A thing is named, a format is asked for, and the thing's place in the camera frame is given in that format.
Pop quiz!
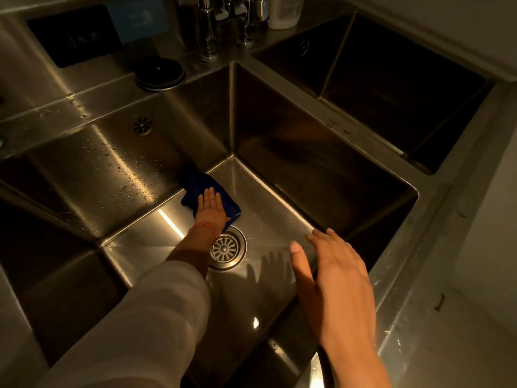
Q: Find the light grey sleeve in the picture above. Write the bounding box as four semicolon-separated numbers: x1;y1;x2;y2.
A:
36;260;212;388

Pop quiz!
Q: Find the small chrome tap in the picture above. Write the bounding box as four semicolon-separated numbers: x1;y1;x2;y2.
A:
195;0;221;63

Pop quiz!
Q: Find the blue cleaning cloth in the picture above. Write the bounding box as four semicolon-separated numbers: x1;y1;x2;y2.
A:
177;169;242;231

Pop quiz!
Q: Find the person's right hand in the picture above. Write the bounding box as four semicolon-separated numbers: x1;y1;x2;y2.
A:
289;227;379;353

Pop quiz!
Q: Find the person's left forearm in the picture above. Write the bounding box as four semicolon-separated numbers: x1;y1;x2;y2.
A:
165;224;221;279

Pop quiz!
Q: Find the person's left hand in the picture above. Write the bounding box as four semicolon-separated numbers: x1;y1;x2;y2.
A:
194;186;232;235

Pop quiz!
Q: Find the white spray bottle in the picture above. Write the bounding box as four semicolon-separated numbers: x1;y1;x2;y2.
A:
266;0;306;31

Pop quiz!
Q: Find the stainless steel sink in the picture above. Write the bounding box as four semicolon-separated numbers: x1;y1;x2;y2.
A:
0;0;517;388

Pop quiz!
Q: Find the black label plate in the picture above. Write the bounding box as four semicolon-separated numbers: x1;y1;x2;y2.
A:
26;4;123;69

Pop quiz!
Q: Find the chrome long-spout faucet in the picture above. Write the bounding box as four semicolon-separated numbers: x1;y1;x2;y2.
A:
220;0;270;48

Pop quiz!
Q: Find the blue label plate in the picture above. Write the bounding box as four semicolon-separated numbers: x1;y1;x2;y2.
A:
106;0;170;45

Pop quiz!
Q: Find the round black sink stopper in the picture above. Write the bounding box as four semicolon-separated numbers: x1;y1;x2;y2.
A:
134;57;186;93

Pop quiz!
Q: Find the red string bracelet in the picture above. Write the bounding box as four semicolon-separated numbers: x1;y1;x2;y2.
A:
187;221;221;239

